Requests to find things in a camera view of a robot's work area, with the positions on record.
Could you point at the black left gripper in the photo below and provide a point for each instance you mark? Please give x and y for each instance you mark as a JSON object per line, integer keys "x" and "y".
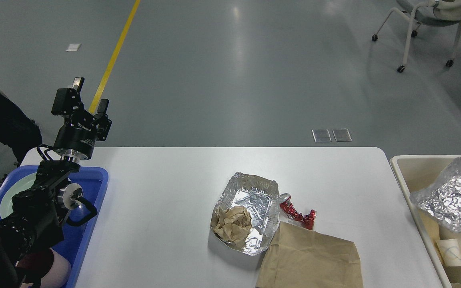
{"x": 76, "y": 139}

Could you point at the mint green plate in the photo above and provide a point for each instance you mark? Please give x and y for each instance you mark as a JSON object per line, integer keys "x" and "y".
{"x": 17, "y": 184}

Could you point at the aluminium foil sheet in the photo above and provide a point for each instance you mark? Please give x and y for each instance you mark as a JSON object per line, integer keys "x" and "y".
{"x": 441, "y": 200}

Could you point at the short white paper cup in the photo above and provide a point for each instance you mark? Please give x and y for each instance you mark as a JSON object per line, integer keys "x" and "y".
{"x": 450, "y": 252}

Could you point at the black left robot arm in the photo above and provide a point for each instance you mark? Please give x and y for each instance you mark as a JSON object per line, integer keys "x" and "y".
{"x": 40, "y": 212}

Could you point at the blue plastic tray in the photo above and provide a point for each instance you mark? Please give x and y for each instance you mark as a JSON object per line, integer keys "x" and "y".
{"x": 94, "y": 182}

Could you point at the pink mug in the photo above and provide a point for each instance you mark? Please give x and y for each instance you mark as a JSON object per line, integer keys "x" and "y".
{"x": 47, "y": 268}

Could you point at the crumpled brown paper napkin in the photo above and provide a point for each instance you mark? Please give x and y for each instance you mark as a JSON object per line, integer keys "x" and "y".
{"x": 231, "y": 225}

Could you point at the aluminium foil tray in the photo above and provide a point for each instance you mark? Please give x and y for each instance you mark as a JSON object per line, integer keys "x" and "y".
{"x": 260, "y": 197}

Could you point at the grey metal floor plate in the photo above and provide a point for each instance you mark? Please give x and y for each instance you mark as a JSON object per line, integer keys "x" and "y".
{"x": 321, "y": 135}

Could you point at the red foil wrapper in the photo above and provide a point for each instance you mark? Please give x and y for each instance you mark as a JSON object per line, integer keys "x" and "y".
{"x": 307, "y": 221}

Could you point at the brown paper bag front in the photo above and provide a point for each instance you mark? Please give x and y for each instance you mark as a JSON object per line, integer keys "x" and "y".
{"x": 300, "y": 258}

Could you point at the beige plastic bin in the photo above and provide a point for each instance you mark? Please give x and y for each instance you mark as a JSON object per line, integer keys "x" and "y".
{"x": 413, "y": 173}

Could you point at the grey office chair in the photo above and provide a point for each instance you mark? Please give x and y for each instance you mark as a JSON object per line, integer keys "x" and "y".
{"x": 431, "y": 13}

